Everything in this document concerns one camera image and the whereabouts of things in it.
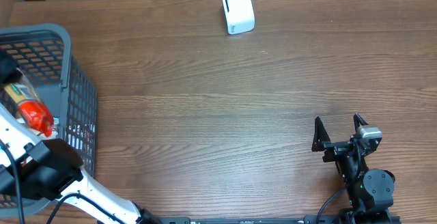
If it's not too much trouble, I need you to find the white barcode scanner stand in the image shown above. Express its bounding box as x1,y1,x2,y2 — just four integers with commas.
222,0,255,35

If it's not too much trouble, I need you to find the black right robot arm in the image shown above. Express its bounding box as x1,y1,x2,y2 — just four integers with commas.
311,113,401,223

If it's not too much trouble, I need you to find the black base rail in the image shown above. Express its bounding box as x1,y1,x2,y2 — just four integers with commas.
159,215,401,224

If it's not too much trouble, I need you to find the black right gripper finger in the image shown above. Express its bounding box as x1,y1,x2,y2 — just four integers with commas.
311,116,331,151
353,113,367,130

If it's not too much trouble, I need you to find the grey plastic shopping basket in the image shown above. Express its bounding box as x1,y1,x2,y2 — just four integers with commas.
1,23,98,219

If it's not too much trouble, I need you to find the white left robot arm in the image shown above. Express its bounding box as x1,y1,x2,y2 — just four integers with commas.
1,107,159,223

